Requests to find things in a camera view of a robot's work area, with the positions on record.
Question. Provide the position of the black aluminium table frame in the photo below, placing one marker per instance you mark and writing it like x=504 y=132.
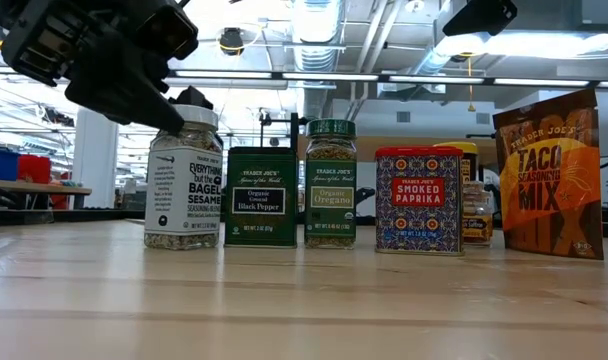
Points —
x=84 y=216

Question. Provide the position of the oregano jar green lid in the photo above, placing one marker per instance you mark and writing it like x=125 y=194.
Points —
x=330 y=195

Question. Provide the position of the silver ventilation duct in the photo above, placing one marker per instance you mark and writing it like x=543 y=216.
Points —
x=318 y=30

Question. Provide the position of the smoked paprika tin red lid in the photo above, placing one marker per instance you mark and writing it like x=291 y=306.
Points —
x=419 y=200

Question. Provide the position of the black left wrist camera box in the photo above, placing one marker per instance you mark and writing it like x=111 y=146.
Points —
x=169 y=32

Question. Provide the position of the dark jar yellow lid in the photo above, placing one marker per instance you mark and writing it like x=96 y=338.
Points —
x=459 y=148

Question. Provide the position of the bagel sesame seasoning jar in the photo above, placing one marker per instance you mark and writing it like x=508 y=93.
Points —
x=184 y=190

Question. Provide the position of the small glass saffron jar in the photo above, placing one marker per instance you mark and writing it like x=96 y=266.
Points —
x=478 y=215

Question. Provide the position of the red plastic bin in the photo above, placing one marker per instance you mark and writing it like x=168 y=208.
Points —
x=34 y=170

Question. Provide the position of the overhead light bar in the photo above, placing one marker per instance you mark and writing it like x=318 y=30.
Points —
x=334 y=77

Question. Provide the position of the white pillar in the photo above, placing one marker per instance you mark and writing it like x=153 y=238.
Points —
x=96 y=165

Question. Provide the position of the wooden bench top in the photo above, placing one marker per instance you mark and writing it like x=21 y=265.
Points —
x=44 y=190

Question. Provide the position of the green black pepper tin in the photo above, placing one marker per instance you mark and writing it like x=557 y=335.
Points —
x=261 y=200

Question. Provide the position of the orange taco seasoning packet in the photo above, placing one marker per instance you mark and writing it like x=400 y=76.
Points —
x=549 y=185

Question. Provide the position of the black shelf frame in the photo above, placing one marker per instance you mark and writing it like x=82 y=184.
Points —
x=294 y=130

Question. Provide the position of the black ceiling dome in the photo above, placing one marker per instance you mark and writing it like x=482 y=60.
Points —
x=231 y=40

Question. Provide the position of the blue plastic bin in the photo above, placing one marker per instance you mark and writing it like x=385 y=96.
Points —
x=0 y=165

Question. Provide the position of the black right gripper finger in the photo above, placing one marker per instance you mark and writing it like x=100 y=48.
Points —
x=481 y=17

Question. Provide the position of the background black robot arm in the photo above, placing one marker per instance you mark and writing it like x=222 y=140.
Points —
x=365 y=195

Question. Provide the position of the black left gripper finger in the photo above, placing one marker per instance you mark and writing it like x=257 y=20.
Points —
x=194 y=96
x=124 y=90

